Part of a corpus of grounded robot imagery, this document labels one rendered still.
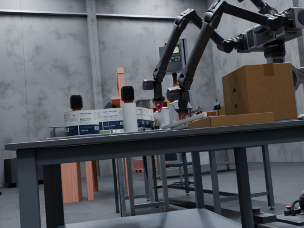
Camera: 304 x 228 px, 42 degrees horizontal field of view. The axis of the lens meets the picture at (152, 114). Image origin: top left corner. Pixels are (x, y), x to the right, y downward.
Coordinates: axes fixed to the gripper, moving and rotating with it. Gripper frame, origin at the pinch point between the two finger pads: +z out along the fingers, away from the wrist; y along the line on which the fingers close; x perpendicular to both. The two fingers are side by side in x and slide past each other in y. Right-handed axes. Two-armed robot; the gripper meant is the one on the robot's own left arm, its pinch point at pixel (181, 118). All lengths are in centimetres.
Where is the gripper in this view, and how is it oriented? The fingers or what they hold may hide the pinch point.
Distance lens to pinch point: 238.5
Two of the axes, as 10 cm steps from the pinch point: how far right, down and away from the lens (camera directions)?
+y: -9.8, 0.6, -1.9
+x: 1.9, 5.4, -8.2
